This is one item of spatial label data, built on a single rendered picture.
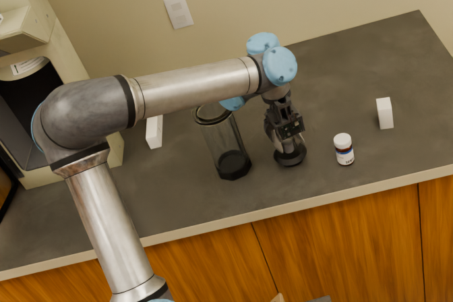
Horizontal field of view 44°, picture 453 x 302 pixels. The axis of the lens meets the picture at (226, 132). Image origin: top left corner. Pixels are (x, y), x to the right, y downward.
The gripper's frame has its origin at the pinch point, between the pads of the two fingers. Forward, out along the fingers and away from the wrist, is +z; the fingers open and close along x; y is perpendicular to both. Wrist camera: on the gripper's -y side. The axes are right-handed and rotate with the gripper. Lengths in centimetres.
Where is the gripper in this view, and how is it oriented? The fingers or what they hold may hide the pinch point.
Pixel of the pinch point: (287, 143)
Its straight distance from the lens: 149.8
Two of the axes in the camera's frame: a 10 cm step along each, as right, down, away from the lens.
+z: 2.6, 7.2, 6.5
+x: 9.1, -4.1, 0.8
